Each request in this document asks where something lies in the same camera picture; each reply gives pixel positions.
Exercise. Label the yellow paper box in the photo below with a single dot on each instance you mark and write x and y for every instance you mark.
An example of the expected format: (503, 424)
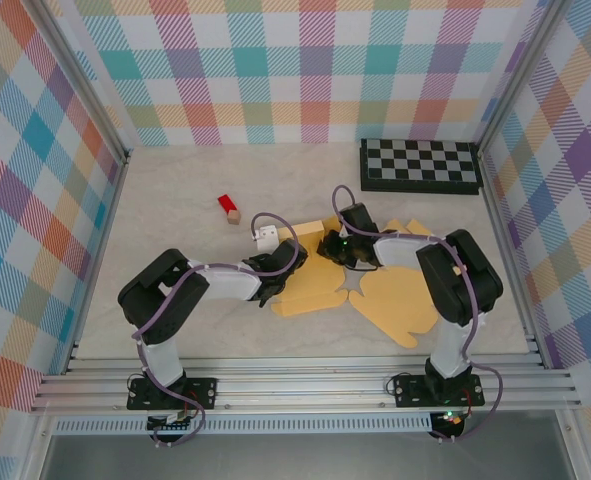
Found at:
(305, 304)
(395, 300)

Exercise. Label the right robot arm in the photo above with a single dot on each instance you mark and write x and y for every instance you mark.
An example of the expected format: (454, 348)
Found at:
(460, 285)

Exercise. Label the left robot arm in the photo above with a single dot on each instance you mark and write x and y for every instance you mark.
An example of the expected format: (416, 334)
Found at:
(165, 300)

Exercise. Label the natural wooden cube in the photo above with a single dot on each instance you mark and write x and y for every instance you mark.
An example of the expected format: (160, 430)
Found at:
(234, 217)

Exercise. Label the red wooden block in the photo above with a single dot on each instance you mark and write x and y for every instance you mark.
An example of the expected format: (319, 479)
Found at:
(226, 204)

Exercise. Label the black grey chessboard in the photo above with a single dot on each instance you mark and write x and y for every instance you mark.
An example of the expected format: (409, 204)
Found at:
(425, 160)

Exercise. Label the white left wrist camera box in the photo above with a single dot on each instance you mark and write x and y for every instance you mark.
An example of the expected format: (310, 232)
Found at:
(266, 239)

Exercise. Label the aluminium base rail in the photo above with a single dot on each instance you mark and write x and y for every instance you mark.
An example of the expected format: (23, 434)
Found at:
(300, 385)

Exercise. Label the aluminium side rail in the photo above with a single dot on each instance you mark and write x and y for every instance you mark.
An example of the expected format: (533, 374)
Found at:
(108, 225)
(501, 225)

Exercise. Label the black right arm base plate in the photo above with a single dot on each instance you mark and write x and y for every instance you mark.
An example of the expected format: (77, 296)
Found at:
(410, 392)

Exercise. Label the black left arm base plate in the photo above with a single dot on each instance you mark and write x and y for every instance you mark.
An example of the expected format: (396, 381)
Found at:
(202, 392)

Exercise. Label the aluminium corner post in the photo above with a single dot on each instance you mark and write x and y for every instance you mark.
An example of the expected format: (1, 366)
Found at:
(519, 75)
(85, 80)

